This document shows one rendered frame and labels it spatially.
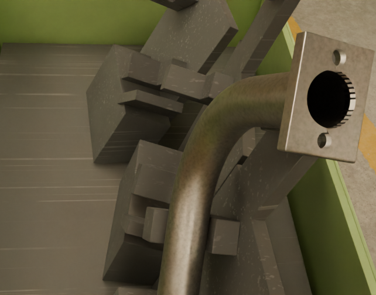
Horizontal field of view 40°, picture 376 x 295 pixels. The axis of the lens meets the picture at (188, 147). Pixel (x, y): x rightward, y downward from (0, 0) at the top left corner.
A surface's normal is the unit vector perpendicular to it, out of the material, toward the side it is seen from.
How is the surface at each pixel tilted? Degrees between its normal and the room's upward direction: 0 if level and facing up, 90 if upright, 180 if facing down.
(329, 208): 90
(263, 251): 17
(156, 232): 43
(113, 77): 63
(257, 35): 74
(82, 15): 90
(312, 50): 48
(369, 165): 0
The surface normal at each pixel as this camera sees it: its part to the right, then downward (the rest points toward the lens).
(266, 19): -0.93, -0.28
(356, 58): 0.36, 0.07
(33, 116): 0.08, -0.66
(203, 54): -0.84, -0.22
